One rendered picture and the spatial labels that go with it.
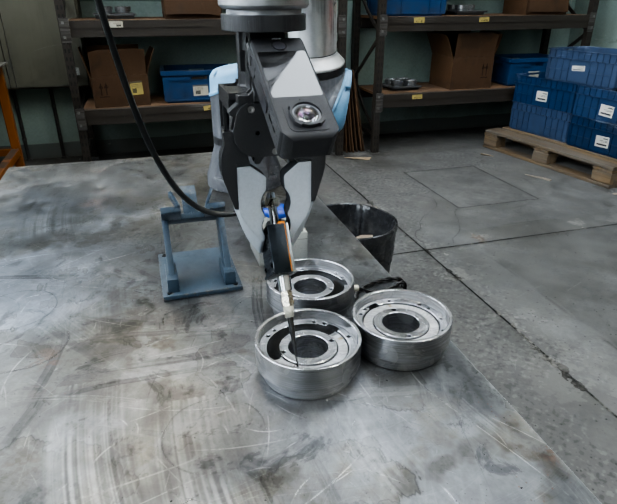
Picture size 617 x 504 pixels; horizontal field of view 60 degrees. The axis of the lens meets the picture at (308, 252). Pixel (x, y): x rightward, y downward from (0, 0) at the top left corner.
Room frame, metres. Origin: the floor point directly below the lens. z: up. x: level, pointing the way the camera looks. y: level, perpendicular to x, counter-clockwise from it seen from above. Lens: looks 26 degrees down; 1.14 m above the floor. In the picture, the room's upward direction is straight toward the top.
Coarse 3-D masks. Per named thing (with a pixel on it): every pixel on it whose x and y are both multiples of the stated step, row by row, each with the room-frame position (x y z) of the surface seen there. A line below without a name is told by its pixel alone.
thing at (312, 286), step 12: (300, 264) 0.61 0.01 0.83; (312, 264) 0.61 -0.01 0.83; (324, 264) 0.61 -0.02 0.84; (336, 264) 0.60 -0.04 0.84; (300, 276) 0.59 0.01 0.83; (312, 276) 0.59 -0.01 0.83; (348, 276) 0.58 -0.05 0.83; (300, 288) 0.58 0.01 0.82; (312, 288) 0.58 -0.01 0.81; (324, 288) 0.57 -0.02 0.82; (348, 288) 0.54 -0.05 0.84; (276, 300) 0.53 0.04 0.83; (300, 300) 0.51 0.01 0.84; (312, 300) 0.51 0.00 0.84; (324, 300) 0.51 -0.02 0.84; (336, 300) 0.52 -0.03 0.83; (348, 300) 0.53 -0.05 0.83; (276, 312) 0.54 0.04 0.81; (336, 312) 0.52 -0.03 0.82
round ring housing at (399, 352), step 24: (360, 312) 0.50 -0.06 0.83; (384, 312) 0.50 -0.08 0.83; (408, 312) 0.50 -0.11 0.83; (432, 312) 0.50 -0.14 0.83; (384, 336) 0.44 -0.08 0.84; (408, 336) 0.46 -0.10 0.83; (432, 336) 0.44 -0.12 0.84; (384, 360) 0.44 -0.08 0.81; (408, 360) 0.43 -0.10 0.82; (432, 360) 0.45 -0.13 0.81
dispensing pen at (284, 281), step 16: (272, 192) 0.50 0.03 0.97; (272, 208) 0.49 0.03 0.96; (272, 224) 0.46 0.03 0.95; (272, 240) 0.45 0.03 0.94; (272, 256) 0.44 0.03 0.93; (288, 256) 0.45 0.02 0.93; (272, 272) 0.43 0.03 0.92; (288, 272) 0.44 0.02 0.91; (288, 288) 0.44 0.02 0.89; (288, 304) 0.43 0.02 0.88; (288, 320) 0.43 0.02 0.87
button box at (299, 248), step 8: (264, 224) 0.72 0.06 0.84; (304, 232) 0.69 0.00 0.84; (296, 240) 0.68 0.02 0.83; (304, 240) 0.69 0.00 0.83; (296, 248) 0.68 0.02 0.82; (304, 248) 0.69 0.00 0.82; (256, 256) 0.69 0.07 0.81; (296, 256) 0.68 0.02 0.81; (304, 256) 0.69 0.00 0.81; (264, 264) 0.67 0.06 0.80
